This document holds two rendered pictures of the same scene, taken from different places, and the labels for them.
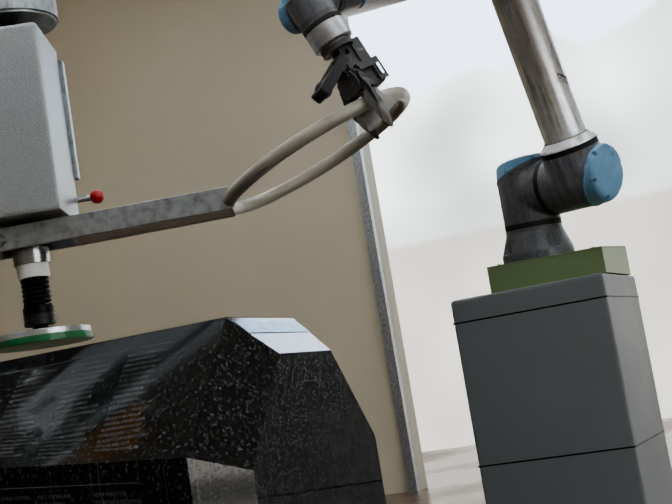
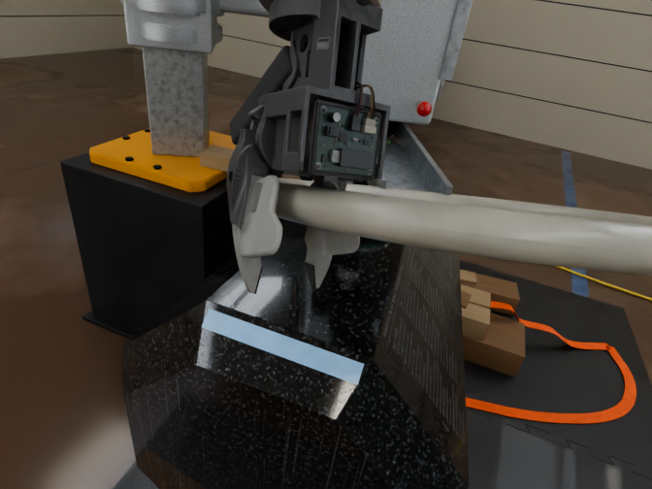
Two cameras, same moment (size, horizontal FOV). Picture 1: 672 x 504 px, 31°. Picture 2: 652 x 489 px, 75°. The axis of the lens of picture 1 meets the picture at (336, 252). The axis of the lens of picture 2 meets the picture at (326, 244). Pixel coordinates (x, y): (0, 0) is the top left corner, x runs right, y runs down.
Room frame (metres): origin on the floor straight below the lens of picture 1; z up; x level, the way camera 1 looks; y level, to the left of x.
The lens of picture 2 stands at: (2.46, -0.42, 1.40)
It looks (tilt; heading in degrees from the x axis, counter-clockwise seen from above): 32 degrees down; 86
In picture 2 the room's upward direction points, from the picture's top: 8 degrees clockwise
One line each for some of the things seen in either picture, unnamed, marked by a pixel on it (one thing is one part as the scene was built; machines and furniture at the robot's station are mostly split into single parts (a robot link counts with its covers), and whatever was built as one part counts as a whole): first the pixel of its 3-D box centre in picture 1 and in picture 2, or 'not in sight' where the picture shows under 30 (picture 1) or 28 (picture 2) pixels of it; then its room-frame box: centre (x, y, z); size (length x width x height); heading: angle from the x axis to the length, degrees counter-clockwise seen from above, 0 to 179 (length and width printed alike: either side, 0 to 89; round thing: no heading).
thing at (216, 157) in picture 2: not in sight; (231, 160); (2.17, 1.05, 0.81); 0.20 x 0.10 x 0.05; 168
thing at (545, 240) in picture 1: (536, 241); not in sight; (3.18, -0.53, 0.98); 0.19 x 0.19 x 0.10
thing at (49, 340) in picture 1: (42, 337); not in sight; (2.61, 0.66, 0.89); 0.22 x 0.22 x 0.04
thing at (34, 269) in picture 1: (33, 270); not in sight; (2.61, 0.66, 1.04); 0.07 x 0.07 x 0.04
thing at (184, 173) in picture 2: not in sight; (182, 150); (1.95, 1.18, 0.76); 0.49 x 0.49 x 0.05; 70
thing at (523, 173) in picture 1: (529, 189); not in sight; (3.16, -0.54, 1.11); 0.17 x 0.15 x 0.18; 43
